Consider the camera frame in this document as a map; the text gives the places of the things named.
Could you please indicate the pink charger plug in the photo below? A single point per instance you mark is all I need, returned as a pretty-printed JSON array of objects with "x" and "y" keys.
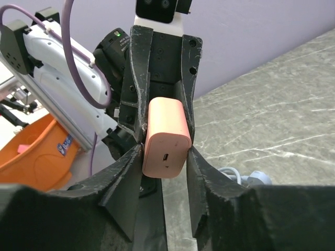
[{"x": 168, "y": 139}]

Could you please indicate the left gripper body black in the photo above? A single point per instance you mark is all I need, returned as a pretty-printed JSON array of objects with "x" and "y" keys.
[{"x": 164, "y": 65}]

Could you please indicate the orange plastic bin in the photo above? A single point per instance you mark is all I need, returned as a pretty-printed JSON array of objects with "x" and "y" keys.
[{"x": 39, "y": 156}]

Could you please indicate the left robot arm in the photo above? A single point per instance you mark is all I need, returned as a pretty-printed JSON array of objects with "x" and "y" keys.
[{"x": 111, "y": 87}]

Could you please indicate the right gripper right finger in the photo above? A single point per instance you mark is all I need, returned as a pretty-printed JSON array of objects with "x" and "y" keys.
[{"x": 227, "y": 216}]

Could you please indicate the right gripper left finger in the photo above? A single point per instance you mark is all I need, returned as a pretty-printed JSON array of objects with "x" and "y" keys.
[{"x": 98, "y": 213}]

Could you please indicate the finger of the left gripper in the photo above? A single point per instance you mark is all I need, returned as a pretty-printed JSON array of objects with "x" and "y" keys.
[
  {"x": 136, "y": 84},
  {"x": 190, "y": 58}
]

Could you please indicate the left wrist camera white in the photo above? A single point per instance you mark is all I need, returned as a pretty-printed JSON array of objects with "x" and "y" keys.
[{"x": 164, "y": 16}]

